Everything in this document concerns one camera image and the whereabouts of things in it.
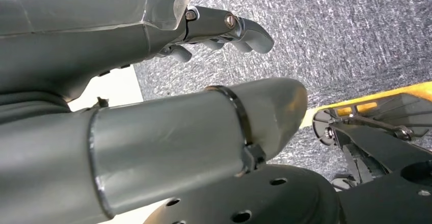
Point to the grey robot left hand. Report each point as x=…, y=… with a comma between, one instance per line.
x=84, y=40

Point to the white board panel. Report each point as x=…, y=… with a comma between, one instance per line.
x=114, y=87

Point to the yellow floor plate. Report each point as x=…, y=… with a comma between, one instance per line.
x=415, y=89

